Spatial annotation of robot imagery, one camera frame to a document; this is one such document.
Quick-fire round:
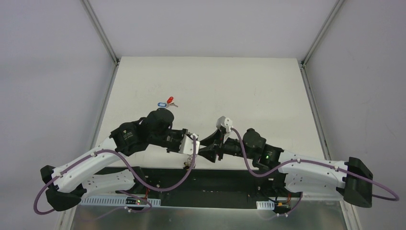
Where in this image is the large metal keyring with rings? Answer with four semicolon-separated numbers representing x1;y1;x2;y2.
183;155;196;170

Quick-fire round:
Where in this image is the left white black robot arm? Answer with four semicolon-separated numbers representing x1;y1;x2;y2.
34;108;200;215

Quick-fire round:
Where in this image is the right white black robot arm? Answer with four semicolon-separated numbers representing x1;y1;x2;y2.
198;128;373;208

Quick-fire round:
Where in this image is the left circuit board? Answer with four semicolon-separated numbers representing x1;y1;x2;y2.
125;197;147;207

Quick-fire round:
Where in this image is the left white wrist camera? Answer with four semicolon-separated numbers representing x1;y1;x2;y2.
179;133;200;155

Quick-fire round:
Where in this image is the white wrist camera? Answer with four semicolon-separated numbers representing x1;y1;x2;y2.
179;133;200;155
216;116;233;132

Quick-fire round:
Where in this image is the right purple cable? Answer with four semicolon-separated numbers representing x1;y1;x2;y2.
231;126;400;202

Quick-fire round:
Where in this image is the purple cable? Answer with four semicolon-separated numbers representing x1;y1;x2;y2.
33;135;197;217
231;126;400;202

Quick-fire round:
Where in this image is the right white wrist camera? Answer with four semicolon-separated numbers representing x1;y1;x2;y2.
216;116;233;132

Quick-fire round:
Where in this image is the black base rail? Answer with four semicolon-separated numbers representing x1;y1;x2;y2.
95;167;313;209

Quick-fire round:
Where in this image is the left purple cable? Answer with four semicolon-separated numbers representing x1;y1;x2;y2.
33;135;197;217

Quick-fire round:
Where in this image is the right aluminium frame post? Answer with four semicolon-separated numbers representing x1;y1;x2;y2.
299;0;346;160

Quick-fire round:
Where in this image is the aluminium frame post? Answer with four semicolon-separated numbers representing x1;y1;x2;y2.
80;0;120;149
299;0;346;160

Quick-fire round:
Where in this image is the left aluminium frame post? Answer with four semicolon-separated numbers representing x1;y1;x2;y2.
80;0;120;149

